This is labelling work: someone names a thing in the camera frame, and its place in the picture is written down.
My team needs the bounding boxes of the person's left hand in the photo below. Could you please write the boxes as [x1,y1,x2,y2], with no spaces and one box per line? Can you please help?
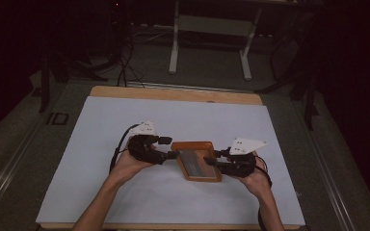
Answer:
[108,145,157,188]

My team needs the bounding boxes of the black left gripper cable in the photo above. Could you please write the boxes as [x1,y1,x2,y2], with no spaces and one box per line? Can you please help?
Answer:
[108,123,142,175]

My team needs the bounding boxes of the black floor cables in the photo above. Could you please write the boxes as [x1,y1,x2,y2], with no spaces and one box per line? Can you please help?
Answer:
[115,18,146,89]

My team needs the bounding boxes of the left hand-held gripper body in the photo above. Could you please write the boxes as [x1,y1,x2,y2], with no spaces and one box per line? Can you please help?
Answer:
[126,120,162,166]

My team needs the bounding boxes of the person's right hand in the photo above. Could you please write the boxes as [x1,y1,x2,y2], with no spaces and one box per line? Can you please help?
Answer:
[236,151,274,197]

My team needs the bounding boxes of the white table mat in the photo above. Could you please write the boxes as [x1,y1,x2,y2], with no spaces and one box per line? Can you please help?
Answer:
[36,95,306,226]

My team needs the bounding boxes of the black metal stand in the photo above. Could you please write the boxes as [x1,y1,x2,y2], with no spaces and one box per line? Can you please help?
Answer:
[302,71,320,132]

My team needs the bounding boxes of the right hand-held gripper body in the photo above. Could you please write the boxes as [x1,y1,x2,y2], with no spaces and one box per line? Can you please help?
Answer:
[220,137,270,179]

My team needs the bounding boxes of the metal floor rail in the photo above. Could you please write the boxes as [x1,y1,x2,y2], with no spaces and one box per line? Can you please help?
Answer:
[0,121,47,222]
[297,102,351,231]

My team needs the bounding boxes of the orange wooden box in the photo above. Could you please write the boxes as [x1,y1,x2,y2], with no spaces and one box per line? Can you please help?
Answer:
[170,141,224,184]

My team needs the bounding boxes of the wooden table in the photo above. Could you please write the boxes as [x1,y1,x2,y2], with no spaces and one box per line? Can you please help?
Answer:
[40,85,303,231]

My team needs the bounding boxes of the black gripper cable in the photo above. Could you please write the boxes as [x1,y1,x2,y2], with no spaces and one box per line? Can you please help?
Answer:
[254,155,274,231]
[108,123,142,175]

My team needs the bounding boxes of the metal floor strip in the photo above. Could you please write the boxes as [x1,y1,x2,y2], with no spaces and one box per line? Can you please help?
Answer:
[126,81,255,94]

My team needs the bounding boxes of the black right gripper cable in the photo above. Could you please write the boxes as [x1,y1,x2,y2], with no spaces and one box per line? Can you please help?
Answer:
[254,155,274,231]

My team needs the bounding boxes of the white metal desk frame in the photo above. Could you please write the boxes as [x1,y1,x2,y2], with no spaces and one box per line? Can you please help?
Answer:
[168,0,265,82]

